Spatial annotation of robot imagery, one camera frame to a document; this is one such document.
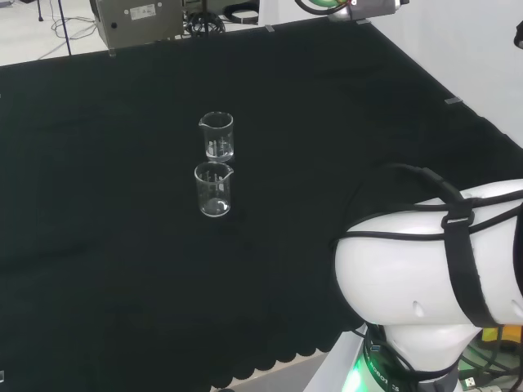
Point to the clear glass beaker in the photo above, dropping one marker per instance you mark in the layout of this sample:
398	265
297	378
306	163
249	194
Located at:
213	192
217	139

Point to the black table cloth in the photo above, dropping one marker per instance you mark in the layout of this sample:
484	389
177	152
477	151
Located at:
122	224

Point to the black tripod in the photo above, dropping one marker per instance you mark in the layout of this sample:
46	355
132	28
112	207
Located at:
204	22

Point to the grey metal equipment box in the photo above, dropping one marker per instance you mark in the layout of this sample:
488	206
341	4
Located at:
135	20

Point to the dark thin stand pole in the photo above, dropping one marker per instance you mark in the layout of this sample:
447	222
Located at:
65	28

